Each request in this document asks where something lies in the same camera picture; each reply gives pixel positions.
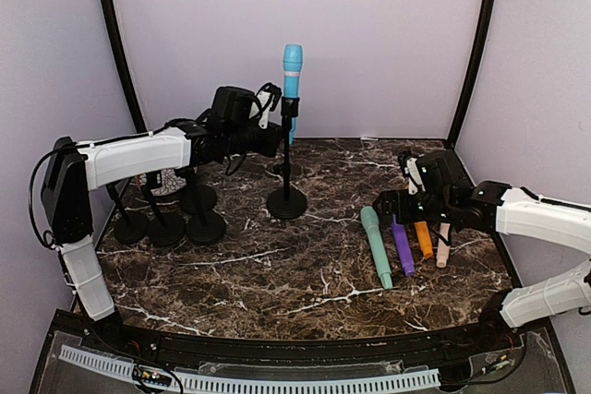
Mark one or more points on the right black frame post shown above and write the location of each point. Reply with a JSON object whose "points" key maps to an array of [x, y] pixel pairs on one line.
{"points": [[472, 70]]}

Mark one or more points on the black front rail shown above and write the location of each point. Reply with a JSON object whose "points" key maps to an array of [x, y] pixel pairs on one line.
{"points": [[447, 346]]}

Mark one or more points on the orange microphone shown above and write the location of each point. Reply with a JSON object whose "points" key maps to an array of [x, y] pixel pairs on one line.
{"points": [[424, 239]]}

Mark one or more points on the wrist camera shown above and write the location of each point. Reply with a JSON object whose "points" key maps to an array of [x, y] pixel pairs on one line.
{"points": [[265, 102], [407, 163]]}

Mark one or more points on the black stand of purple microphone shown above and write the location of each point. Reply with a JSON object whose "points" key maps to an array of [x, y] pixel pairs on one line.
{"points": [[195, 193]]}

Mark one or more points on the left black frame post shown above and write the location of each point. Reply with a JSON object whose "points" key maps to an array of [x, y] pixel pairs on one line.
{"points": [[121, 64]]}

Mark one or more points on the black frame post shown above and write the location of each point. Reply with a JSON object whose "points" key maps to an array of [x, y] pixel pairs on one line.
{"points": [[472, 70], [121, 64]]}

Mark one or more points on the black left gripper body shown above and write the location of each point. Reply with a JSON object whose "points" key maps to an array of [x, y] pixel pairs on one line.
{"points": [[245, 144]]}

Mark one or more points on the blue microphone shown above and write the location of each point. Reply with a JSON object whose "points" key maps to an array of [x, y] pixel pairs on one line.
{"points": [[292, 67]]}

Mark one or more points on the beige microphone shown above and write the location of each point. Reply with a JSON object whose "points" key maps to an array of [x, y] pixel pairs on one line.
{"points": [[444, 245]]}

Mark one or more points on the black stand of orange microphone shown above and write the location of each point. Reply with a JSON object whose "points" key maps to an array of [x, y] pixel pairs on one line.
{"points": [[131, 227]]}

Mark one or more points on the black stand of beige microphone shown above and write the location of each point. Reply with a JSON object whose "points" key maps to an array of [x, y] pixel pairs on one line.
{"points": [[166, 229]]}

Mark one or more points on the black stand of blue microphone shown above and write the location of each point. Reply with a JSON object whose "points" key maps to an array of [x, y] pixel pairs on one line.
{"points": [[287, 203]]}

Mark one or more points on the white slotted cable duct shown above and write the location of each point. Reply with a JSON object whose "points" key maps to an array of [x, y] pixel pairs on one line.
{"points": [[245, 380]]}

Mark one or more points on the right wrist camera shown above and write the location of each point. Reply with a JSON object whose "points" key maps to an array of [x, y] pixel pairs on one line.
{"points": [[407, 163]]}

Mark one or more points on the purple microphone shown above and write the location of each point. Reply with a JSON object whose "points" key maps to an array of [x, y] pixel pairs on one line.
{"points": [[403, 248]]}

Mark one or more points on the black stand of mint microphone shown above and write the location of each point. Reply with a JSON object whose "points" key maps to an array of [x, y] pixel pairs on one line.
{"points": [[206, 227]]}

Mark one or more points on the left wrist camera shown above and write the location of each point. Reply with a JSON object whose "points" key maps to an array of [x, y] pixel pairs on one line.
{"points": [[265, 102]]}

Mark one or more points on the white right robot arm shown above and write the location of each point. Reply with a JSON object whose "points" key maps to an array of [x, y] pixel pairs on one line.
{"points": [[440, 190]]}

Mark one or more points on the flower pattern ceramic plate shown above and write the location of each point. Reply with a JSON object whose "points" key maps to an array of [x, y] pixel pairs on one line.
{"points": [[169, 184]]}

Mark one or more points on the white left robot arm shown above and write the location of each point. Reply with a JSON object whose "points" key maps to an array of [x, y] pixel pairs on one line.
{"points": [[236, 124]]}

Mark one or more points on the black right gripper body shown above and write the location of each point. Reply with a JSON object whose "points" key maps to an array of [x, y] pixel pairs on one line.
{"points": [[405, 213]]}

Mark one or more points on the mint green microphone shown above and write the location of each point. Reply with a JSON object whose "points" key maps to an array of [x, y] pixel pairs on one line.
{"points": [[371, 225]]}

